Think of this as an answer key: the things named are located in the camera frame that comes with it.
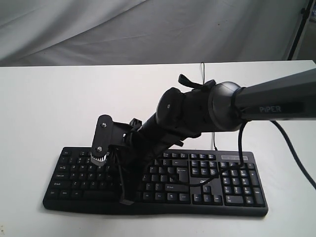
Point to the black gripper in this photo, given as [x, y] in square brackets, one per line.
[141, 144]

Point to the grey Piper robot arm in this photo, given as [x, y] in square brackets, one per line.
[210, 107]

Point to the black acer keyboard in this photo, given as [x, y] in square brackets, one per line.
[201, 182]

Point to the grey backdrop cloth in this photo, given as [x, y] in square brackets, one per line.
[124, 32]

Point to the black tripod stand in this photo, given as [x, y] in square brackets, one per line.
[305, 14]

